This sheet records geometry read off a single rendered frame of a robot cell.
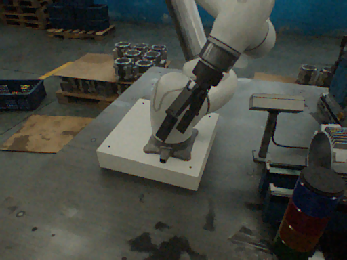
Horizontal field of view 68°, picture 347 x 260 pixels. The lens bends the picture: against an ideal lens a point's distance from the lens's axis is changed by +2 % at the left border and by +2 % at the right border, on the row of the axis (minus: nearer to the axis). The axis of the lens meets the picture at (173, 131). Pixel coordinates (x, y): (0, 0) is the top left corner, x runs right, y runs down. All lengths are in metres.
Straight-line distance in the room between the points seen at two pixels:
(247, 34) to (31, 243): 0.80
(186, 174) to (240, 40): 0.47
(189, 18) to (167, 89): 0.29
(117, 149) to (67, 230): 0.31
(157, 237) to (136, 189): 0.20
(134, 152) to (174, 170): 0.17
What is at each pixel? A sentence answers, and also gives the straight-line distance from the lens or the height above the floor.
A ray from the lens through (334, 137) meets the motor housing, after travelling 0.76.
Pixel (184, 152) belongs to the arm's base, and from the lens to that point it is 0.93.
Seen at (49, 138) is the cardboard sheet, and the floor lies 0.01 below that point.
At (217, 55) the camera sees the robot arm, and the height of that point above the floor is 1.29.
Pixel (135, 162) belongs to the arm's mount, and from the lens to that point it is 0.94.
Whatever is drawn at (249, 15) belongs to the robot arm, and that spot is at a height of 1.38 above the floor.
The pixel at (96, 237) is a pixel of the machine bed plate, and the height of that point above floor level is 0.80.
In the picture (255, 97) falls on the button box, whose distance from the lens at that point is 0.94.
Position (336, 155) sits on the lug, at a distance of 0.74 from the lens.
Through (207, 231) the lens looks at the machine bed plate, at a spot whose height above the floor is 0.80.
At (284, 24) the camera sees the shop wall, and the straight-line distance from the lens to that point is 6.40.
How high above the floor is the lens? 1.49
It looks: 35 degrees down
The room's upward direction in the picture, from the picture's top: straight up
